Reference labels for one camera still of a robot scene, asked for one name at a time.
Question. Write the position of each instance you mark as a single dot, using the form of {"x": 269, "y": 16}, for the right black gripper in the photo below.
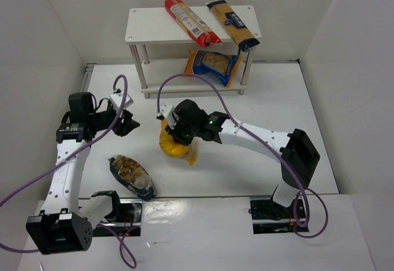
{"x": 177, "y": 135}

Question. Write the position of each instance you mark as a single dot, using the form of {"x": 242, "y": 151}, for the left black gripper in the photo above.
{"x": 122, "y": 123}

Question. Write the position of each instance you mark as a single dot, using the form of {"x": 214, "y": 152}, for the yellow macaroni bag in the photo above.
{"x": 168, "y": 145}

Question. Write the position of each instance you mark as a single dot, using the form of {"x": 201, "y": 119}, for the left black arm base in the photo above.
{"x": 129, "y": 217}

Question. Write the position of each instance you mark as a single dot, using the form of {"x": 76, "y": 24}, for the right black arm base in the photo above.
{"x": 269, "y": 217}

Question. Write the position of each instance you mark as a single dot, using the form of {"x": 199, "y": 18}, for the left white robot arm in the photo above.
{"x": 61, "y": 226}

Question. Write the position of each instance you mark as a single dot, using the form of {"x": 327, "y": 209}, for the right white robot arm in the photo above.
{"x": 294, "y": 150}

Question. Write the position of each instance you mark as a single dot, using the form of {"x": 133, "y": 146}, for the dark mixed pasta bag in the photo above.
{"x": 133, "y": 176}

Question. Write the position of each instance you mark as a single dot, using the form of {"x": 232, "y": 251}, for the blue yellow pasta bag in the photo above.
{"x": 223, "y": 66}

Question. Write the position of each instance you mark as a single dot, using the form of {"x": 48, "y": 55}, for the white two-tier shelf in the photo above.
{"x": 160, "y": 47}

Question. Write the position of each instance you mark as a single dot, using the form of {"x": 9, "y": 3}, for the red spaghetti package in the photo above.
{"x": 191, "y": 23}

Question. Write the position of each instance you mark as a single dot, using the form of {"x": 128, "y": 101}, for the tan and blue spaghetti package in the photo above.
{"x": 233, "y": 25}

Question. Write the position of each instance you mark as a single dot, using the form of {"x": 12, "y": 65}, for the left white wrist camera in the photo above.
{"x": 120, "y": 100}

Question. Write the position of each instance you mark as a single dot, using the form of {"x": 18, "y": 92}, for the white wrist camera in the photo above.
{"x": 165, "y": 111}
{"x": 120, "y": 100}

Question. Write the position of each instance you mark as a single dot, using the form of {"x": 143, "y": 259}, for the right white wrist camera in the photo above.
{"x": 165, "y": 111}

